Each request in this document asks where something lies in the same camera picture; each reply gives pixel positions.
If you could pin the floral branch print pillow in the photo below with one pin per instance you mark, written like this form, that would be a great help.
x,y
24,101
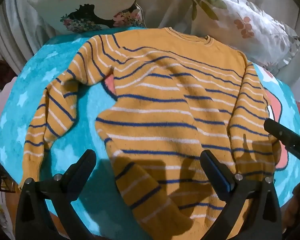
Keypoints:
x,y
65,2

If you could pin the blue printed blanket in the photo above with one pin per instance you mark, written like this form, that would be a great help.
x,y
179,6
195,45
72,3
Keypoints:
x,y
90,102

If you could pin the dark wooden chair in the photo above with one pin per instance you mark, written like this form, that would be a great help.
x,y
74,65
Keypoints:
x,y
1,177

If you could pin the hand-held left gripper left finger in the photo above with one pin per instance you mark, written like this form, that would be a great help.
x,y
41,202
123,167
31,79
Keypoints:
x,y
82,166

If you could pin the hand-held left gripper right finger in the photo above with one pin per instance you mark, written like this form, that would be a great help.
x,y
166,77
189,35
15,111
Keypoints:
x,y
221,173

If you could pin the dark red cloth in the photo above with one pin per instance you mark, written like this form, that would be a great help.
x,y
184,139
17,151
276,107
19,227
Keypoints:
x,y
1,72

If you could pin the yellow striped sweater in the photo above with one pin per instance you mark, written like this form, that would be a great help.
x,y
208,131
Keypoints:
x,y
165,110

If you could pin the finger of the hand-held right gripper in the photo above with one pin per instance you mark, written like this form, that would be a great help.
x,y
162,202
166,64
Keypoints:
x,y
277,132

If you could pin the leaf print pillow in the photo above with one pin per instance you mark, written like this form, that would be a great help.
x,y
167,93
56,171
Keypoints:
x,y
240,10

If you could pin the beige curtain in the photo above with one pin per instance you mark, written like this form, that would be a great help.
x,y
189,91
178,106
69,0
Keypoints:
x,y
15,32

